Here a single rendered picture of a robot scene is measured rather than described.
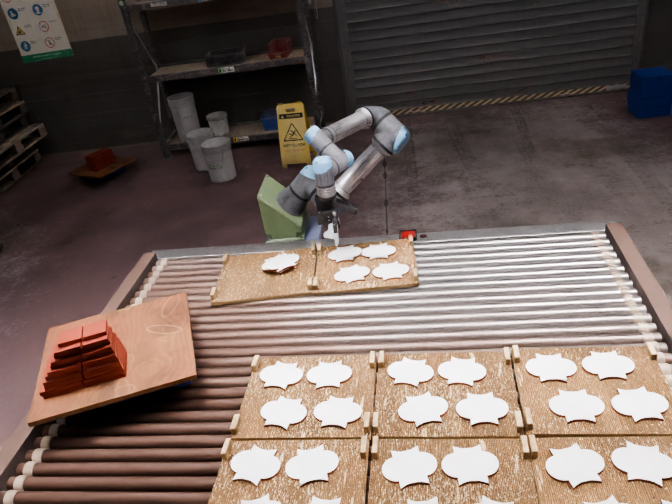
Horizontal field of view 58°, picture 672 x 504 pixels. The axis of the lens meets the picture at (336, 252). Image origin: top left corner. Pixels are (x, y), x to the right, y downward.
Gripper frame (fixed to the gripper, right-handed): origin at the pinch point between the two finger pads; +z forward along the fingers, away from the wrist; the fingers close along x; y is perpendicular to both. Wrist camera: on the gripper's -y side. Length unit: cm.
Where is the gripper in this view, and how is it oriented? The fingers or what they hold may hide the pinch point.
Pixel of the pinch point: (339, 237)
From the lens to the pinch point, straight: 252.5
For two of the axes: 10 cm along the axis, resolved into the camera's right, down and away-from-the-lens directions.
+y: -9.9, 1.0, 1.1
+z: 1.4, 8.5, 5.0
